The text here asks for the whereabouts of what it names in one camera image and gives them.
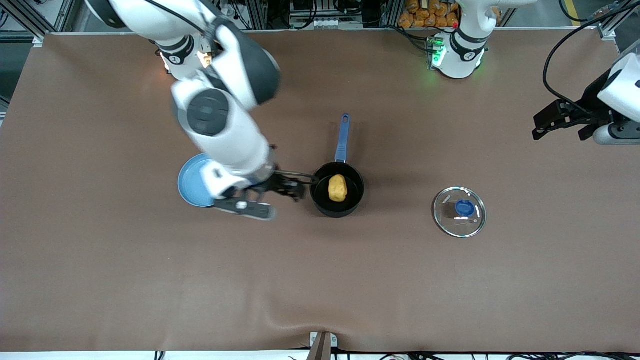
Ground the yellow potato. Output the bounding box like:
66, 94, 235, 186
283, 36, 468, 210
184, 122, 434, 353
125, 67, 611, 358
327, 173, 349, 204

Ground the glass lid with blue knob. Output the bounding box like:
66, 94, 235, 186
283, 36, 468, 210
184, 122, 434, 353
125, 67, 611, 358
432, 186, 488, 239

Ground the light blue plate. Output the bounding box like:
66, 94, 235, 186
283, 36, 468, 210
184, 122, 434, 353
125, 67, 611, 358
177, 152, 222, 209

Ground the white power strip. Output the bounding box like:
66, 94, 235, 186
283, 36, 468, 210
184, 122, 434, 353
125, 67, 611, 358
313, 17, 352, 29

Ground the brown table cover sheet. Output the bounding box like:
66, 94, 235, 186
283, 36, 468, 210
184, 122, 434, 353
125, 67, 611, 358
0, 28, 640, 354

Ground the metal table clamp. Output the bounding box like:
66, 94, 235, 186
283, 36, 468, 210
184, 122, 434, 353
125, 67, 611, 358
308, 331, 339, 360

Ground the black cable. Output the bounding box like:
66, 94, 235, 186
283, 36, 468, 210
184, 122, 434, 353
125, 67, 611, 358
542, 0, 640, 121

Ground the dark pot with blue handle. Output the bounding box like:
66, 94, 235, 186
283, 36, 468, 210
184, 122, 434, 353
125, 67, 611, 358
309, 113, 365, 219

